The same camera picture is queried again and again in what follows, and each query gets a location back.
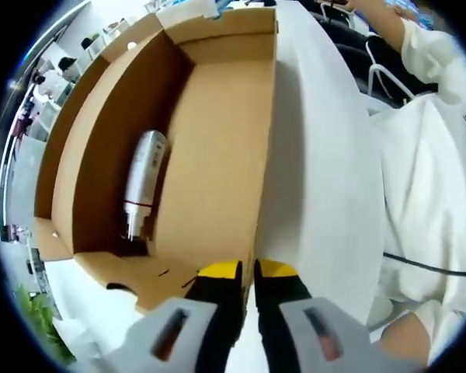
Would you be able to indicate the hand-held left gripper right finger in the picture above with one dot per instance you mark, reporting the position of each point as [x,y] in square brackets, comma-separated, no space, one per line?
[314,338]

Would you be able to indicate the white desk partition board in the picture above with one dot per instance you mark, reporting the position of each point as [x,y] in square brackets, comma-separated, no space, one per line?
[27,175]

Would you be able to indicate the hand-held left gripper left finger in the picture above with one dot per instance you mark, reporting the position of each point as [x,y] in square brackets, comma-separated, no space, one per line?
[171,338]

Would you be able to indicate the brown cardboard shoe box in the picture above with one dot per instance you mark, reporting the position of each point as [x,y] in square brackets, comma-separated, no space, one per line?
[217,155]

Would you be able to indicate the green plant in white pot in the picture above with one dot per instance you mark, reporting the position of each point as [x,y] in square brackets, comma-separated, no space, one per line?
[39,318]

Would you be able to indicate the person in white shirt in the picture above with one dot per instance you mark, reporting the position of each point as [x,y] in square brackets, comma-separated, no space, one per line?
[423,175]

